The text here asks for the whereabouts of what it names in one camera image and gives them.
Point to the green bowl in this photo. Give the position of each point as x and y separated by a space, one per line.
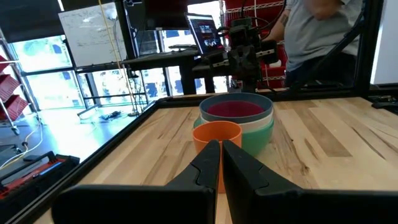
258 141

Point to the open laptop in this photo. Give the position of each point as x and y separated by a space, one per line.
205 32

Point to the small black bracket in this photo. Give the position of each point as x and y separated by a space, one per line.
385 102

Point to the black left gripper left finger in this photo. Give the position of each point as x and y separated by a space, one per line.
186 202

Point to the person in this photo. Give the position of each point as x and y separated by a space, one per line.
311 40

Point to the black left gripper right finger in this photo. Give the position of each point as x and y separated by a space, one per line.
264 202

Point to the black desk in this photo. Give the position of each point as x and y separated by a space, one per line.
161 59

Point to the black table frame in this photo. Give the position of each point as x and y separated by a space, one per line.
93 161

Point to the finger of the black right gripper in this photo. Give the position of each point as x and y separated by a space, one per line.
268 52
220 61

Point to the black monitor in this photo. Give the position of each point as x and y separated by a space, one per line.
164 15

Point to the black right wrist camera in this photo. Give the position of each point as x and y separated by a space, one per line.
241 32

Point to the white bowl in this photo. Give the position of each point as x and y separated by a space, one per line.
258 126

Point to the whiteboard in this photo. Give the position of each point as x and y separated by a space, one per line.
93 34

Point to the orange cup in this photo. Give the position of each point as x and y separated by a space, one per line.
217 130

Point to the black window blind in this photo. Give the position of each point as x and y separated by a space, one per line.
28 18

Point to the dark red bowl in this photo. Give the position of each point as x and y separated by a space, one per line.
235 109

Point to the blue-grey bowl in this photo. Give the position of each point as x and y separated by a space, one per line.
269 107

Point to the black and red case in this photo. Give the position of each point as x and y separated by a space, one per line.
31 183

